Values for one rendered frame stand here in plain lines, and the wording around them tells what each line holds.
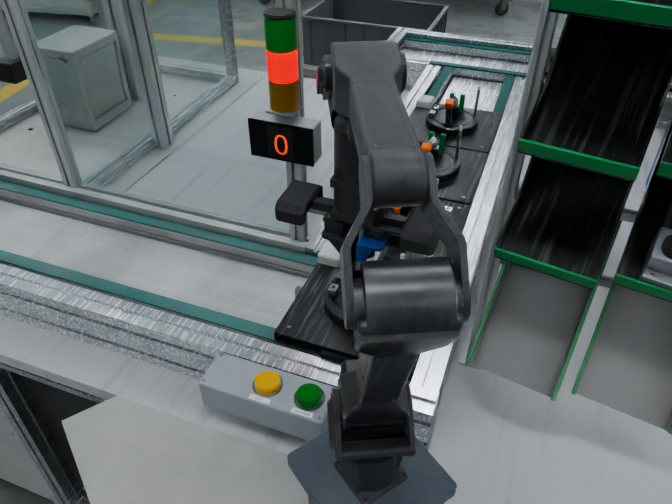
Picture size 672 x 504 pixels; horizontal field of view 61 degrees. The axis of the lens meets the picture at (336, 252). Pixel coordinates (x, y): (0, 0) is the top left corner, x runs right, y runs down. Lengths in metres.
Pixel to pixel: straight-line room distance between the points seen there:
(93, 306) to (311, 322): 0.39
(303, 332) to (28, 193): 0.81
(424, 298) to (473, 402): 0.69
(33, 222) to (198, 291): 0.47
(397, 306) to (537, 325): 0.57
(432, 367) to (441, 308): 0.59
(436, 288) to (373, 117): 0.15
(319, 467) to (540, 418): 0.46
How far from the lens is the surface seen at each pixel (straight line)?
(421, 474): 0.73
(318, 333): 0.97
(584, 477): 1.02
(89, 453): 1.05
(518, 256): 0.78
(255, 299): 1.12
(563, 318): 0.92
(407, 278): 0.37
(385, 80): 0.51
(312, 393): 0.89
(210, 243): 1.24
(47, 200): 1.48
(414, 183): 0.39
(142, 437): 1.03
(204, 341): 1.00
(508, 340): 0.92
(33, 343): 1.25
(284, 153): 1.02
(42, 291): 1.19
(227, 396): 0.93
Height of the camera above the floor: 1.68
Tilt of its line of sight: 39 degrees down
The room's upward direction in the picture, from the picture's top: straight up
